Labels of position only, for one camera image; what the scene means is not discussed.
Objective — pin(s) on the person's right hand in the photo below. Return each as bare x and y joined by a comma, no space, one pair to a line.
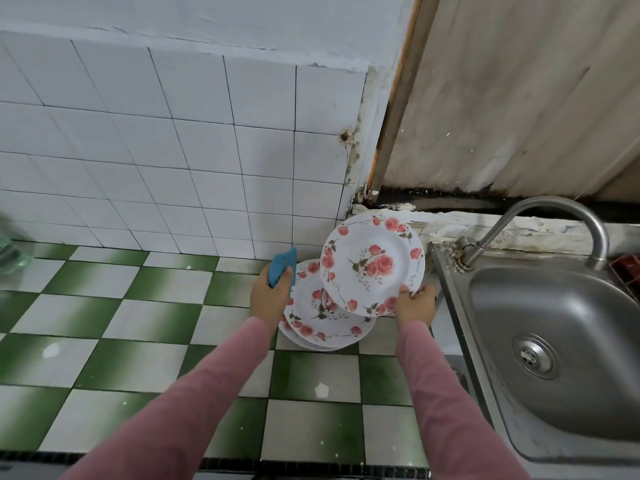
417,307

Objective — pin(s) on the person's left hand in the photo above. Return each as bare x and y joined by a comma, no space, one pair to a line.
270,300

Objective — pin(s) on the blue cleaning cloth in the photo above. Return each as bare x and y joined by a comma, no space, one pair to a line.
282,265

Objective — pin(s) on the person's left forearm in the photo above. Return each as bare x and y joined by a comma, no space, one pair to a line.
170,415

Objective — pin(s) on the person's right forearm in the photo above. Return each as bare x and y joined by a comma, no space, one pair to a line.
460,405

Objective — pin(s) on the green checkered tile countertop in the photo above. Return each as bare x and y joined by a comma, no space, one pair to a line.
130,325

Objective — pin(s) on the stainless steel sink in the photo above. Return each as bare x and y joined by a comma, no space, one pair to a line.
580,325

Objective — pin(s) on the chrome faucet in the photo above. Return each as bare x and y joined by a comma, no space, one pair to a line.
560,202

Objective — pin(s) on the weathered wooden board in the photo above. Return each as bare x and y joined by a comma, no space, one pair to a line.
500,85

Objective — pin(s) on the clear bottle with green liquid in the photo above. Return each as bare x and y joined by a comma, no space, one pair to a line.
10,255

